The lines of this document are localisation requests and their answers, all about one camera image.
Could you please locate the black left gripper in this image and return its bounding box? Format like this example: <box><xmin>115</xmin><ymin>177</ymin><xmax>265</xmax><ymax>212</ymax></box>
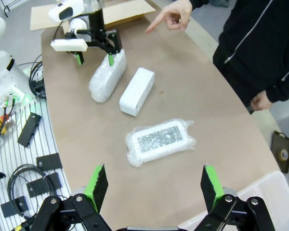
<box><xmin>69</xmin><ymin>8</ymin><xmax>122</xmax><ymax>67</ymax></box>

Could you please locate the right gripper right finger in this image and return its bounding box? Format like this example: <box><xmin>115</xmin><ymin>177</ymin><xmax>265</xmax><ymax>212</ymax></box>
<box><xmin>195</xmin><ymin>165</ymin><xmax>276</xmax><ymax>231</ymax></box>

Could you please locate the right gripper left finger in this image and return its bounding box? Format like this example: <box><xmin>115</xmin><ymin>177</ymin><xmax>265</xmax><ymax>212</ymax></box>
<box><xmin>35</xmin><ymin>163</ymin><xmax>111</xmax><ymax>231</ymax></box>

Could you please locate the bubble-wrapped clock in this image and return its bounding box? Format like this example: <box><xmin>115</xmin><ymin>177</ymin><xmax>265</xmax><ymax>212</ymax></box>
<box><xmin>88</xmin><ymin>49</ymin><xmax>127</xmax><ymax>103</ymax></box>
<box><xmin>125</xmin><ymin>119</ymin><xmax>197</xmax><ymax>168</ymax></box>

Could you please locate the person's left forearm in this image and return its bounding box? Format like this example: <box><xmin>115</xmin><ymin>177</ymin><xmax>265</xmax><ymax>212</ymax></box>
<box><xmin>264</xmin><ymin>55</ymin><xmax>289</xmax><ymax>103</ymax></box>

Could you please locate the person's right forearm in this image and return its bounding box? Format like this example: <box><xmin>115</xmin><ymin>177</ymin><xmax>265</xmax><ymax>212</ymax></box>
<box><xmin>189</xmin><ymin>0</ymin><xmax>209</xmax><ymax>12</ymax></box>

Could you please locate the unwrapped white digital clock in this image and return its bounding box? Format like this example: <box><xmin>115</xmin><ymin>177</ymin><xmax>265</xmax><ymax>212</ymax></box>
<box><xmin>119</xmin><ymin>67</ymin><xmax>156</xmax><ymax>117</ymax></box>

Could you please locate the person's right hand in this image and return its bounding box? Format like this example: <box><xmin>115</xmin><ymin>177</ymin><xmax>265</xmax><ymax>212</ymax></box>
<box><xmin>145</xmin><ymin>0</ymin><xmax>193</xmax><ymax>34</ymax></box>

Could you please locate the person's left hand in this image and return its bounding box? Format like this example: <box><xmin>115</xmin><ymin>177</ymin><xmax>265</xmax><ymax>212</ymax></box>
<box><xmin>250</xmin><ymin>90</ymin><xmax>273</xmax><ymax>111</ymax></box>

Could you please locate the clear plastic container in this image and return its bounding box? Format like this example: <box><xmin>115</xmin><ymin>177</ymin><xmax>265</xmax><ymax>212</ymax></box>
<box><xmin>175</xmin><ymin>170</ymin><xmax>289</xmax><ymax>231</ymax></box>

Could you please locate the brown cardboard box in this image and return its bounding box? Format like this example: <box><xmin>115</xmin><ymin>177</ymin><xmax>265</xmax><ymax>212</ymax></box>
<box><xmin>30</xmin><ymin>0</ymin><xmax>157</xmax><ymax>31</ymax></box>

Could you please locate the black case with tape roll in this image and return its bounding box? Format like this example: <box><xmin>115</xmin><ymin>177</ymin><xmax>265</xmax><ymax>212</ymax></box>
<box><xmin>271</xmin><ymin>131</ymin><xmax>289</xmax><ymax>174</ymax></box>

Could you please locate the white slotted mounting table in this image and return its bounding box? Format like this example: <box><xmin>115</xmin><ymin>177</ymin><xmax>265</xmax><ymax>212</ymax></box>
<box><xmin>0</xmin><ymin>89</ymin><xmax>72</xmax><ymax>231</ymax></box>

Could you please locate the person in black jacket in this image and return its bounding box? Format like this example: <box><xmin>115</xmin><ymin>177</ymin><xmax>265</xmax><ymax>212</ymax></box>
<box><xmin>211</xmin><ymin>0</ymin><xmax>289</xmax><ymax>114</ymax></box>

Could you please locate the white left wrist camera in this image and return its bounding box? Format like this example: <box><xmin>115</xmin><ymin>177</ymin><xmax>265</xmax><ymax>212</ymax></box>
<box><xmin>50</xmin><ymin>38</ymin><xmax>89</xmax><ymax>52</ymax></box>

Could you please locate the black metal bracket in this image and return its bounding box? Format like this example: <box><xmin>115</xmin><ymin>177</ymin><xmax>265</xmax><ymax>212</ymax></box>
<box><xmin>17</xmin><ymin>112</ymin><xmax>42</xmax><ymax>148</ymax></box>
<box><xmin>36</xmin><ymin>153</ymin><xmax>63</xmax><ymax>171</ymax></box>
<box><xmin>0</xmin><ymin>196</ymin><xmax>27</xmax><ymax>218</ymax></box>
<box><xmin>26</xmin><ymin>172</ymin><xmax>63</xmax><ymax>198</ymax></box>

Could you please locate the black cable bundle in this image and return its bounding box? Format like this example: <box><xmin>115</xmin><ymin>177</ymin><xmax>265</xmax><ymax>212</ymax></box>
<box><xmin>28</xmin><ymin>54</ymin><xmax>47</xmax><ymax>99</ymax></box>

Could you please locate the black cable coil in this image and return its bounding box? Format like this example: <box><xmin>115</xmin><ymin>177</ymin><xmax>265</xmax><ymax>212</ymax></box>
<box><xmin>8</xmin><ymin>165</ymin><xmax>56</xmax><ymax>217</ymax></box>

